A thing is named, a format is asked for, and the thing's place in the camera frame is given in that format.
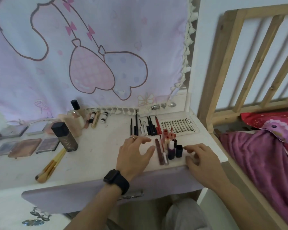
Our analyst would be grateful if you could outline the red floral pillow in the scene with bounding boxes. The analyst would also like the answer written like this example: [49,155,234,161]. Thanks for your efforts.
[240,111,288,163]

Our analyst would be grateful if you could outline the pink cartoon cloth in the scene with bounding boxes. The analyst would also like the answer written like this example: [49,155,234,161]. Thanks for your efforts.
[0,0,197,125]

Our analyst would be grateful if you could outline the false eyelash tray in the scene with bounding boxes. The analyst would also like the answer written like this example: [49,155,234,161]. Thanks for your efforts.
[158,118,200,137]

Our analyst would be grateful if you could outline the pink rounded compact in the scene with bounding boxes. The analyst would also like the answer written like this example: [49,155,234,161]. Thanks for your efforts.
[43,121,56,134]

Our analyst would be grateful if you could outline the white dressing table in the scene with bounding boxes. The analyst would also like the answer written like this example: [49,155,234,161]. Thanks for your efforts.
[0,0,228,230]

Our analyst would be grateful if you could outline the black smartwatch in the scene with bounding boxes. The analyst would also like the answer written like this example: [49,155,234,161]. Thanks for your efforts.
[103,169,130,195]

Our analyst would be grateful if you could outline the person's left forearm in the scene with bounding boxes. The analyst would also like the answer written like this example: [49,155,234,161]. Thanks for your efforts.
[65,184,125,230]

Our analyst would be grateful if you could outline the red applicator wand silver cap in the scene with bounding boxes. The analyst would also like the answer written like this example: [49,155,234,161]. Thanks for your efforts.
[159,134,170,165]

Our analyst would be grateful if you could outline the peach pump bottle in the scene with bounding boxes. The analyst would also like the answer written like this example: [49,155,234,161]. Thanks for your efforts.
[58,110,84,138]

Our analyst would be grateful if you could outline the small grey square palette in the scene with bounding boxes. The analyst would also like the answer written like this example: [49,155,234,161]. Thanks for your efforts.
[26,121,50,136]

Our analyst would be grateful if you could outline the silver drawer handle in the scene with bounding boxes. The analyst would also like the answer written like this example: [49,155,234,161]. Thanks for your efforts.
[121,189,144,200]

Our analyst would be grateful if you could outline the pink concealer tube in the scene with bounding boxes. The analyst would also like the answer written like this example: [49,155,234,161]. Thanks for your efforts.
[84,112,93,129]

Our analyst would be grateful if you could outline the brown blush palette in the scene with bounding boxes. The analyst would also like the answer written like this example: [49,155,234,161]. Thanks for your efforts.
[7,138,42,158]

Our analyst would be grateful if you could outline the purple drawer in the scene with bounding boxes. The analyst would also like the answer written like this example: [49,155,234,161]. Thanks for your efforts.
[21,165,206,215]

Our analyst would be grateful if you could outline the person's left hand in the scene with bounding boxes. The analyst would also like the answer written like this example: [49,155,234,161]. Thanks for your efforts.
[116,136,156,182]

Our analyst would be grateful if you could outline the wooden bed frame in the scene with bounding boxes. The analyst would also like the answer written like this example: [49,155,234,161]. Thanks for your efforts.
[197,3,288,230]

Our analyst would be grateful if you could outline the person's right hand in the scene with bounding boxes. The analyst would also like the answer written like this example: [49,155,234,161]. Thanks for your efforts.
[183,143,231,192]

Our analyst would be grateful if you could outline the purple bed sheet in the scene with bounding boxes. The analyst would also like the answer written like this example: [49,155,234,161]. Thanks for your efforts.
[218,130,288,230]

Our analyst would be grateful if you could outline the yellow handled makeup brushes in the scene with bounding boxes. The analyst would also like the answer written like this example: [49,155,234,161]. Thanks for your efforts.
[38,150,67,184]

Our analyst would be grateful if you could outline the beige tube black cap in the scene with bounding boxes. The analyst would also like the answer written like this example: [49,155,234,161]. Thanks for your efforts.
[164,135,179,151]

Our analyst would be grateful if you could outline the blue shiny cabinet sticker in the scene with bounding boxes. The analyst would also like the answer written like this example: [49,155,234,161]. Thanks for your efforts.
[21,219,45,226]

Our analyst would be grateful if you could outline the red makeup pencil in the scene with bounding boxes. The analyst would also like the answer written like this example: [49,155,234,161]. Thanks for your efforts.
[155,116,163,135]

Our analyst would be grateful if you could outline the silver square palette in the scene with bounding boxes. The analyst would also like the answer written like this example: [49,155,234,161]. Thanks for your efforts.
[0,141,20,157]

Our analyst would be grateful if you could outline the navy cosmetic tube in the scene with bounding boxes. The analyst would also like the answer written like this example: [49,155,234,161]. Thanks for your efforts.
[167,140,184,161]

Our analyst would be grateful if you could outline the foundation bottle black cap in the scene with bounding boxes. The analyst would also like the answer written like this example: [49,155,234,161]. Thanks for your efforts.
[70,100,86,118]

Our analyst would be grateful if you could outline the person's right forearm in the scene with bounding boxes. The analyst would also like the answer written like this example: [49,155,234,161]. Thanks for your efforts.
[216,184,279,230]

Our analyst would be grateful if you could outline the dark square foundation bottle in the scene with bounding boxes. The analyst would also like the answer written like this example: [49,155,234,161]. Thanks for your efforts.
[51,122,79,152]

